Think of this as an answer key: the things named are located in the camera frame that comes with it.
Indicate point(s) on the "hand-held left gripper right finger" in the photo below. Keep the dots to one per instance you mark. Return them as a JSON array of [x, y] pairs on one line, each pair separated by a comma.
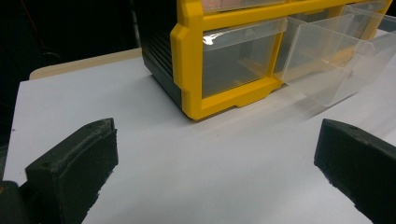
[[358, 158]]

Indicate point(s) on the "clear plastic drawer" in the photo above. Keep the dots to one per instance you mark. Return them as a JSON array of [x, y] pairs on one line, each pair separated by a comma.
[[330, 59], [370, 15], [236, 62]]

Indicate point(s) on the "yellow black drawer cabinet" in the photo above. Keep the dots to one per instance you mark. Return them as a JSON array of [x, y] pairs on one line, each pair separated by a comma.
[[190, 56]]

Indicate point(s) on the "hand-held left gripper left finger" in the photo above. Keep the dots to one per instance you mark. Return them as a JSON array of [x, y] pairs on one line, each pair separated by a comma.
[[77, 168]]

